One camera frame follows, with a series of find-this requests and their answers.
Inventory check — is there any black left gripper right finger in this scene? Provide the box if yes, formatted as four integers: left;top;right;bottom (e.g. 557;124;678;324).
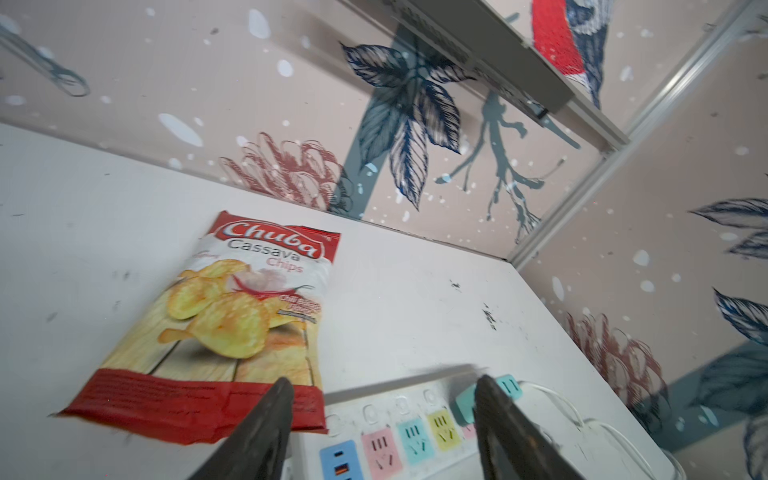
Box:
474;375;583;480

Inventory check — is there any red Chuba cassava chips bag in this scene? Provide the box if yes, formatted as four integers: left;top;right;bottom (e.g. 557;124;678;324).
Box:
65;211;340;445

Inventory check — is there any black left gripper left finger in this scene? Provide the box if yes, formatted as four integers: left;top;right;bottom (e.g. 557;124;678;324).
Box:
190;378;294;480

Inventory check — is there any white long power strip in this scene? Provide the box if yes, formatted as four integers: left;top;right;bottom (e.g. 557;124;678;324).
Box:
281;368;682;480

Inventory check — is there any white power cable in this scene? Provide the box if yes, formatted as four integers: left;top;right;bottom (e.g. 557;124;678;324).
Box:
518;380;688;480

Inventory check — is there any teal plug adapter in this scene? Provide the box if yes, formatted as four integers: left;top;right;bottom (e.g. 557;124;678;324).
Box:
450;384;476;427
496;374;523;401

